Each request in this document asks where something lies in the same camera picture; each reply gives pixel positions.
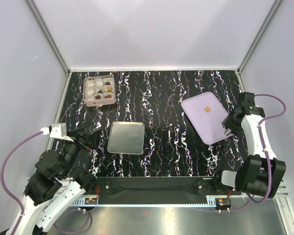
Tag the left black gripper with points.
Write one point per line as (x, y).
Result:
(92, 138)

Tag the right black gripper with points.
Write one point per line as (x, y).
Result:
(237, 129)

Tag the metal tongs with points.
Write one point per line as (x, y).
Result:
(227, 132)

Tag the silver metal box lid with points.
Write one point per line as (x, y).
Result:
(126, 138)

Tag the pink chocolate box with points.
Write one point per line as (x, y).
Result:
(94, 84)

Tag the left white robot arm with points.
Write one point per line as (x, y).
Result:
(55, 185)

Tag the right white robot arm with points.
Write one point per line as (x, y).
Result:
(261, 173)

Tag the lavender plastic tray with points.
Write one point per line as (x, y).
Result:
(208, 125)

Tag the left orange connector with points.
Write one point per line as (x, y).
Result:
(91, 201)

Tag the orange connector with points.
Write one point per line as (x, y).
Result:
(224, 202)
(91, 201)

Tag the right orange connector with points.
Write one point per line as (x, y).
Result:
(224, 202)

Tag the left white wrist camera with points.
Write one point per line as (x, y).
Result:
(57, 131)

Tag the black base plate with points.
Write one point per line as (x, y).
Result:
(202, 186)

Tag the white cable duct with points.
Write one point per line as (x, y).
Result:
(136, 200)

